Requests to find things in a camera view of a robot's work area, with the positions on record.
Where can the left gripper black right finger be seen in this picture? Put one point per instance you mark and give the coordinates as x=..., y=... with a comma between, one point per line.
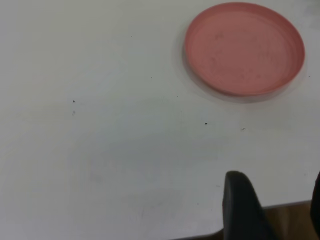
x=316, y=205

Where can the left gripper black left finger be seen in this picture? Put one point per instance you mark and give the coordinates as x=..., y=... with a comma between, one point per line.
x=240, y=207

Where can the pink round plate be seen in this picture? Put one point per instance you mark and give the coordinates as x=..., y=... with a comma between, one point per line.
x=245, y=50

